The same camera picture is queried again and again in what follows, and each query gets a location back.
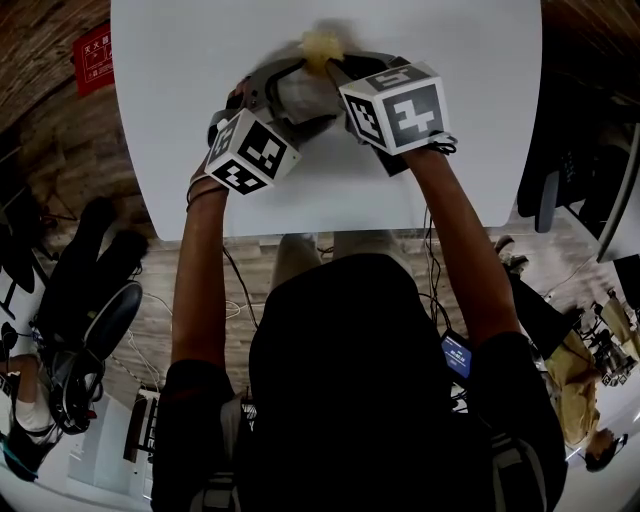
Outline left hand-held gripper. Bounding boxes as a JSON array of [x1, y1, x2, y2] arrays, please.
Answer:
[[202, 55, 347, 198]]

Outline red wall sign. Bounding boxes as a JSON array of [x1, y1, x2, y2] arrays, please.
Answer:
[[71, 19, 115, 98]]

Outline white desk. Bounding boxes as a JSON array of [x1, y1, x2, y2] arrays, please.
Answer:
[[596, 118, 640, 265], [0, 393, 157, 512]]

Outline black cable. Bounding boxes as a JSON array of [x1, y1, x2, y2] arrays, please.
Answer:
[[221, 243, 260, 332], [421, 131, 460, 332]]

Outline person's right forearm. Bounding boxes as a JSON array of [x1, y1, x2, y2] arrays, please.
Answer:
[[401, 143, 522, 352]]

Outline yellow sponge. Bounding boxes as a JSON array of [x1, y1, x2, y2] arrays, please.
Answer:
[[298, 28, 347, 77]]

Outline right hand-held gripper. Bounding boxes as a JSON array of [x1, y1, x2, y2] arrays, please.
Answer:
[[324, 48, 450, 180]]

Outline black wrist band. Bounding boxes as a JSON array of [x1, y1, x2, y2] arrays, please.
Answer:
[[184, 173, 227, 212]]

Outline person's left forearm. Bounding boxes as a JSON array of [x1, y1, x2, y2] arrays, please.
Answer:
[[169, 164, 232, 372]]

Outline person's beige trousers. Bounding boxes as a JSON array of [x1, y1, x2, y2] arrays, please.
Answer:
[[268, 228, 417, 292]]

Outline white floor cable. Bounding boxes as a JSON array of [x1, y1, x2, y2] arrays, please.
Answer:
[[111, 293, 167, 397]]

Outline black device blue screen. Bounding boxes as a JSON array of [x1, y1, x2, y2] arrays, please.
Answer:
[[438, 328, 475, 381]]

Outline grey shoulder strap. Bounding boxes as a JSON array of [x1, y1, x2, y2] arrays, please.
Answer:
[[191, 393, 247, 512], [488, 431, 550, 512]]

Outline black office chair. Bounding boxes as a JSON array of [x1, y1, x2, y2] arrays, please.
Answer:
[[516, 138, 632, 235], [36, 196, 152, 437]]

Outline person's left hand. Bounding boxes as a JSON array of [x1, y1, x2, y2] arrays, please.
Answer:
[[225, 76, 255, 112]]

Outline black white patterned box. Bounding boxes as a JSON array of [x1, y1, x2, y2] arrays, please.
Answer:
[[122, 388, 162, 465]]

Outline person's black shirt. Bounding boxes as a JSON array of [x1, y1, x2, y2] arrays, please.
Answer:
[[151, 328, 570, 512]]

